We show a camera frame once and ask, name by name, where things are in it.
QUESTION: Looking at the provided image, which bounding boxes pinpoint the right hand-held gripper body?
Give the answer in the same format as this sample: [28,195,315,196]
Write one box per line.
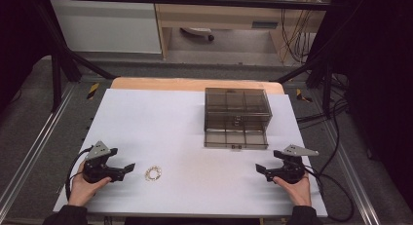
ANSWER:
[273,144,320,185]

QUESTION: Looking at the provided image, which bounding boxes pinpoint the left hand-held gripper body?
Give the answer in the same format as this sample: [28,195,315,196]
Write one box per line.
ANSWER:
[82,140,119,184]

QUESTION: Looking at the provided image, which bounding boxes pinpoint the person's right hand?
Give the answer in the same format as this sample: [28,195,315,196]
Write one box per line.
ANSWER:
[272,172,313,207]

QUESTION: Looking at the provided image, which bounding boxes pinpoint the person's left hand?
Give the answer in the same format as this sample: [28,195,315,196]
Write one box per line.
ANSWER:
[67,160,113,207]

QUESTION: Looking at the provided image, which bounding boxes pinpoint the smoky transparent drawer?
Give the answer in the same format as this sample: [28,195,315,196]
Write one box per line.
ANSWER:
[203,127,270,151]

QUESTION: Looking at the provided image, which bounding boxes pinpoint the white board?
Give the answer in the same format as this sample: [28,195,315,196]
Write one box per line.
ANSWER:
[53,88,329,218]

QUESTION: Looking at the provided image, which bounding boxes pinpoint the smoky transparent jewelry box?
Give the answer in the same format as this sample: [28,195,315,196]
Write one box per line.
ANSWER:
[203,87,274,151]

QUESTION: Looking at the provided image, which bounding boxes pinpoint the yellow black tape strip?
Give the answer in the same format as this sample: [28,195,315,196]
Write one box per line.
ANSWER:
[86,82,100,101]
[295,88,314,104]

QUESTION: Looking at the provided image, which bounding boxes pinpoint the wooden table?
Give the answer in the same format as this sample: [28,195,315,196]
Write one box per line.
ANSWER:
[109,76,286,95]

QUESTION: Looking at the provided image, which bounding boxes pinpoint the black curtain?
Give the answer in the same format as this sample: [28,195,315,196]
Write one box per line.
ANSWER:
[0,0,56,113]
[316,0,413,213]

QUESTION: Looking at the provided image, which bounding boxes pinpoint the white cabinet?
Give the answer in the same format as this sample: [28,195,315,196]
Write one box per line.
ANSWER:
[50,0,163,56]

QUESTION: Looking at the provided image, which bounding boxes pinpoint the office chair base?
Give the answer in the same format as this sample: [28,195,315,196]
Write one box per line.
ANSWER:
[179,26,216,43]

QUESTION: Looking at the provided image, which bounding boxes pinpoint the wooden desk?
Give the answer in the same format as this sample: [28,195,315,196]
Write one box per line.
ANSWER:
[152,0,335,65]

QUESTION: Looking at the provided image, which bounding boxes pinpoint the left hand-held gripper cable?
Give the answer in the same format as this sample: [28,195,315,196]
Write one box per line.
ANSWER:
[64,145,94,202]

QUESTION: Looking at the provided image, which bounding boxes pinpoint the hand-held gripper cable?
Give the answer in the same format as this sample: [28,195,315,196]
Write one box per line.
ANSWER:
[302,166,356,223]
[64,145,94,202]

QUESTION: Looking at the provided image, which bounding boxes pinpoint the right hand-held gripper cable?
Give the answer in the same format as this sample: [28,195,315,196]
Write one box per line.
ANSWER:
[302,166,356,223]

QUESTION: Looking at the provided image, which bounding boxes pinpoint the aluminium rail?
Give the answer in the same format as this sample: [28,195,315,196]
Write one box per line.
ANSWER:
[0,82,79,213]
[319,117,382,225]

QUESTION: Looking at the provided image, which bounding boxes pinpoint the black floor cables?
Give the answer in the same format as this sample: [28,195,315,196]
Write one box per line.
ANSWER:
[295,72,350,131]

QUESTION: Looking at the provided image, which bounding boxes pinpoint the hanging cable bundle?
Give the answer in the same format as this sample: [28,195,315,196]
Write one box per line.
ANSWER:
[280,0,320,65]

